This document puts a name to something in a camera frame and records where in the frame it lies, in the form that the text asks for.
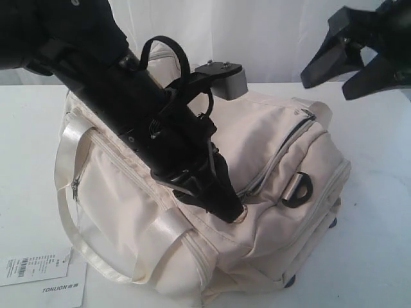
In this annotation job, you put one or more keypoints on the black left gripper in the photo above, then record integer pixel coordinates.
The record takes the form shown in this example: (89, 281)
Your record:
(171, 134)

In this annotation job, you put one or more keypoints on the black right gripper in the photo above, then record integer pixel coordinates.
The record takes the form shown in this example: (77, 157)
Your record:
(388, 34)

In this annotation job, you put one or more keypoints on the cream satin duffel bag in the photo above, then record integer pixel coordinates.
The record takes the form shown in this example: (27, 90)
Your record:
(282, 164)

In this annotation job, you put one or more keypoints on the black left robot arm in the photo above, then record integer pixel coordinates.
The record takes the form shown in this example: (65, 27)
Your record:
(80, 43)

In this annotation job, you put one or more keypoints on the white brand hang tag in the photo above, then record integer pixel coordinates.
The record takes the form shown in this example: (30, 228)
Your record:
(67, 291)

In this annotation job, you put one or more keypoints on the white barcode hang tag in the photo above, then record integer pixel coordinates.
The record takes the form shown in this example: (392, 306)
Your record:
(34, 267)

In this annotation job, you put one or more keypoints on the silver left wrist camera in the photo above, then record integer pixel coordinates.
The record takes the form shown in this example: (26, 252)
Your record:
(227, 80)

